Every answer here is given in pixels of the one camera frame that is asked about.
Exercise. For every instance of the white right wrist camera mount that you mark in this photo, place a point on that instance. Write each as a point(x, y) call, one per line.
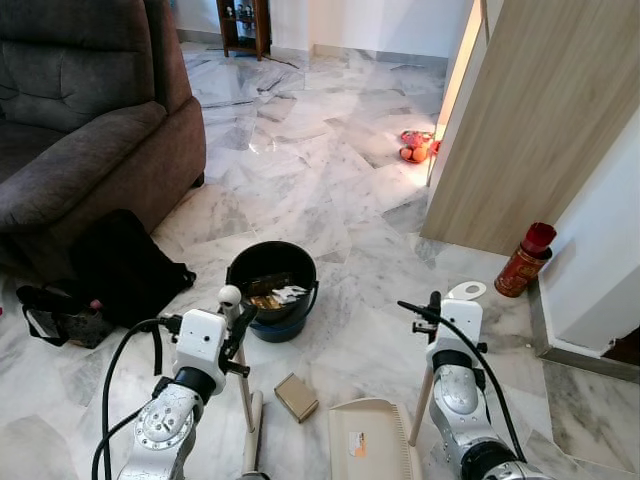
point(462, 320)

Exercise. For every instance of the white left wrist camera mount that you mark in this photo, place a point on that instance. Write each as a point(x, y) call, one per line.
point(200, 340)

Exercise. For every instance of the black plastic bucket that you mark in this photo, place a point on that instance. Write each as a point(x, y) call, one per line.
point(250, 262)

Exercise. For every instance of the red bag of oranges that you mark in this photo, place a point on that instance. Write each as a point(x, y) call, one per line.
point(416, 147)

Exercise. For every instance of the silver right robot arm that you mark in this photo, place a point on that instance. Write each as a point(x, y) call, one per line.
point(458, 395)

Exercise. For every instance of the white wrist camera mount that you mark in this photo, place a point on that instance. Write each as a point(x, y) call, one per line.
point(462, 320)
point(200, 340)

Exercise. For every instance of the light wood panel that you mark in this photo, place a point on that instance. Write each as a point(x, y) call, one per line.
point(530, 120)

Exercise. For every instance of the red cylindrical can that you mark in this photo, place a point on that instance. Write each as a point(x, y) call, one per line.
point(522, 268)

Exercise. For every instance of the grey fabric sofa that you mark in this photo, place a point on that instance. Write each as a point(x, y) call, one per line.
point(90, 110)

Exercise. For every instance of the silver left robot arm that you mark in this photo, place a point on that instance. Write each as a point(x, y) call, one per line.
point(165, 425)

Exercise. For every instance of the black backpack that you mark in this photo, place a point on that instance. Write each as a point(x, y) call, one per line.
point(120, 270)

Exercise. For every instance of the small gold box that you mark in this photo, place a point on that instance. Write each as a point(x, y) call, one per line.
point(264, 300)

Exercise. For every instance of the dark wooden cabinet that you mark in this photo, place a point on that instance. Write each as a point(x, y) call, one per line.
point(246, 25)

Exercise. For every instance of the small brown cardboard box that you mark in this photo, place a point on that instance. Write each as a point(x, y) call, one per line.
point(297, 398)

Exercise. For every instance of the crumpled white paper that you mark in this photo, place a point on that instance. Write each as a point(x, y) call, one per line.
point(291, 293)

